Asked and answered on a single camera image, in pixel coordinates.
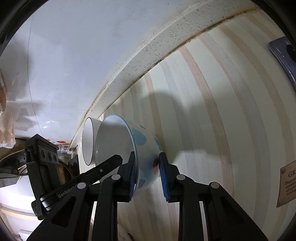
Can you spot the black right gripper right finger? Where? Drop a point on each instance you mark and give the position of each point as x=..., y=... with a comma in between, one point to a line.
x=205, y=208

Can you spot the white bowl blue orange dots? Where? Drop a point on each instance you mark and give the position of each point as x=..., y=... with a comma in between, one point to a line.
x=139, y=151

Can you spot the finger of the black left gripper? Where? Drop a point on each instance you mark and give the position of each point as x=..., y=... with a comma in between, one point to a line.
x=46, y=201

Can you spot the blue smartphone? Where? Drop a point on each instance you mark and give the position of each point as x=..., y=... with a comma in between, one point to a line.
x=284, y=52

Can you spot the colourful fruit wall sticker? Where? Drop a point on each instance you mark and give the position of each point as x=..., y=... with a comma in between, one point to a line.
x=62, y=145

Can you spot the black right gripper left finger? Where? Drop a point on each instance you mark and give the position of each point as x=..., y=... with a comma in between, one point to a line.
x=79, y=216

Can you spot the brown label card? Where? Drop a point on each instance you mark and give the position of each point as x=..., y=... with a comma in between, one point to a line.
x=287, y=184

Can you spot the striped table mat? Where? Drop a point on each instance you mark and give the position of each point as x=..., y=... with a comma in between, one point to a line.
x=224, y=110

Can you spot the white bowl black rim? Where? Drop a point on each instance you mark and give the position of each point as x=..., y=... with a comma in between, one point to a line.
x=89, y=134

